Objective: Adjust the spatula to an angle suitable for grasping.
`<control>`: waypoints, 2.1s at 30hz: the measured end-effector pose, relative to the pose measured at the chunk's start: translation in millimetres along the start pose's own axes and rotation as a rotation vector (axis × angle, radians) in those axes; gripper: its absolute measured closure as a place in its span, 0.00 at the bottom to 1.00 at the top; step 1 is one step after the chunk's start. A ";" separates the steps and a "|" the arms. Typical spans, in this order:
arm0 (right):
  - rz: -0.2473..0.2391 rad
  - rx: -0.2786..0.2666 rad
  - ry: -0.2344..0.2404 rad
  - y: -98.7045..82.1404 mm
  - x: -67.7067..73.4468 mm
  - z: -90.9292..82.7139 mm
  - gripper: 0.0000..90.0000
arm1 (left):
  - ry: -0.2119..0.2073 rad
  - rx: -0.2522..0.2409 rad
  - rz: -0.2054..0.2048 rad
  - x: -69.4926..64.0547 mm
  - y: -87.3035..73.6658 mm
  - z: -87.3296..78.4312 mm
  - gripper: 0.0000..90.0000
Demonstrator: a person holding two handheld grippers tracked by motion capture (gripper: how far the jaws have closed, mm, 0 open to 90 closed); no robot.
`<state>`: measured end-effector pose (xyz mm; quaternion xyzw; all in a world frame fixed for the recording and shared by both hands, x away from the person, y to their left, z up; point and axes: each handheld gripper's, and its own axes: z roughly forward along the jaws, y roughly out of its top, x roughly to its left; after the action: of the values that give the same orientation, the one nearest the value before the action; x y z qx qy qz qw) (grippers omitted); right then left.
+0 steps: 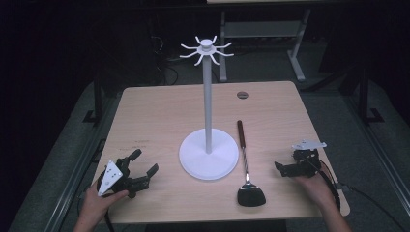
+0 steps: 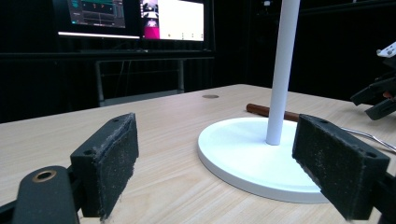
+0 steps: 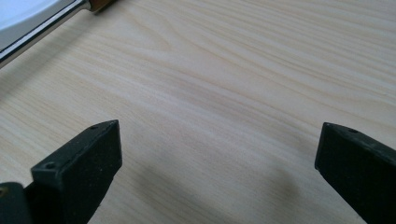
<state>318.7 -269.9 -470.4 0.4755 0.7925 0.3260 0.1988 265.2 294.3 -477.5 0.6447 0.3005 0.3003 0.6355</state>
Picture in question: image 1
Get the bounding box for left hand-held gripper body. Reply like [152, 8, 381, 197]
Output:
[97, 157, 151, 199]

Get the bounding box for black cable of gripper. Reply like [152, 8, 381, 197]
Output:
[303, 156, 408, 232]
[76, 169, 116, 232]

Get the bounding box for black floor cables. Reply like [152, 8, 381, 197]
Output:
[150, 34, 180, 86]

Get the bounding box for white hook stand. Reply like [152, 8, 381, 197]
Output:
[178, 35, 240, 182]

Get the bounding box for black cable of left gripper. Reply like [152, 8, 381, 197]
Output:
[76, 169, 116, 232]

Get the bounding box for black spatula with wooden handle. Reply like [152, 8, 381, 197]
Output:
[236, 119, 267, 208]

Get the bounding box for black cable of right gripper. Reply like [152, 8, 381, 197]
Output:
[303, 156, 408, 232]

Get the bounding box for black metal stand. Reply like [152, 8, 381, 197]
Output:
[356, 62, 385, 126]
[82, 80, 104, 124]

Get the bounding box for metal frame stand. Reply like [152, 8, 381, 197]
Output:
[206, 0, 314, 83]

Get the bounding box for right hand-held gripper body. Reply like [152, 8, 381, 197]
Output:
[288, 138, 328, 179]

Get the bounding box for person's left hand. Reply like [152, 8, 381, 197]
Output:
[78, 183, 130, 224]

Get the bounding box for person's right hand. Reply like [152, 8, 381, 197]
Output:
[293, 167, 337, 211]

